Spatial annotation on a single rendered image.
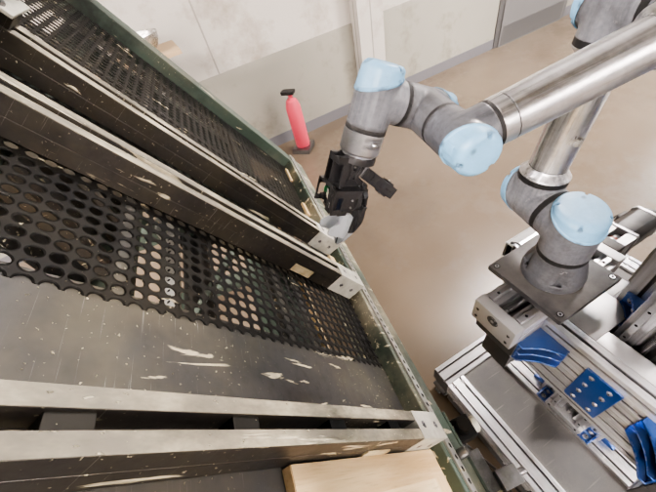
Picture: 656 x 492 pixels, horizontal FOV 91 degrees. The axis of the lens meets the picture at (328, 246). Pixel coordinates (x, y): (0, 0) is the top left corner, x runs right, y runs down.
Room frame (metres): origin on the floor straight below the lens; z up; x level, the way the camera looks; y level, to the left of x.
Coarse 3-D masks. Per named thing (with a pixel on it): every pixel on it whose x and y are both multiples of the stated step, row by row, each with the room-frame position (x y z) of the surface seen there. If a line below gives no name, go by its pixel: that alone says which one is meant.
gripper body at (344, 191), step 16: (336, 160) 0.50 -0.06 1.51; (352, 160) 0.50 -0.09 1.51; (368, 160) 0.49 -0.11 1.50; (320, 176) 0.53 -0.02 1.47; (336, 176) 0.51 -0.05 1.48; (352, 176) 0.50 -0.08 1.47; (320, 192) 0.52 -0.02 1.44; (336, 192) 0.47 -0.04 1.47; (352, 192) 0.48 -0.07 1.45; (336, 208) 0.48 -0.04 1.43; (352, 208) 0.48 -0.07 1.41
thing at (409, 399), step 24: (288, 168) 1.53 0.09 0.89; (312, 192) 1.31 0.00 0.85; (312, 216) 1.10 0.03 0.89; (360, 312) 0.56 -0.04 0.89; (384, 312) 0.58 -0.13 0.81; (384, 336) 0.45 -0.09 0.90; (384, 360) 0.38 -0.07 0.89; (408, 360) 0.38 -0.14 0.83; (408, 384) 0.30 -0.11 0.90; (408, 408) 0.24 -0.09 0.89; (432, 408) 0.24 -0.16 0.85; (456, 480) 0.07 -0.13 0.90
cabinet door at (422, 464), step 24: (384, 456) 0.12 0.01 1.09; (408, 456) 0.12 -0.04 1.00; (432, 456) 0.13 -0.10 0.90; (288, 480) 0.09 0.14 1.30; (312, 480) 0.09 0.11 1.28; (336, 480) 0.08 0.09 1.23; (360, 480) 0.08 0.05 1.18; (384, 480) 0.08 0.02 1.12; (408, 480) 0.08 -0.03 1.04; (432, 480) 0.08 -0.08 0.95
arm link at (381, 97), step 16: (368, 64) 0.53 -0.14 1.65; (384, 64) 0.52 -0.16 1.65; (368, 80) 0.52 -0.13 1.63; (384, 80) 0.51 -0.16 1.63; (400, 80) 0.51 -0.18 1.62; (352, 96) 0.54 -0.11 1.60; (368, 96) 0.51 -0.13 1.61; (384, 96) 0.50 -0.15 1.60; (400, 96) 0.51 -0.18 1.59; (352, 112) 0.52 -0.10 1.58; (368, 112) 0.50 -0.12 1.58; (384, 112) 0.50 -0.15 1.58; (400, 112) 0.50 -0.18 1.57; (352, 128) 0.51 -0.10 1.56; (368, 128) 0.50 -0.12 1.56; (384, 128) 0.50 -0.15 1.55
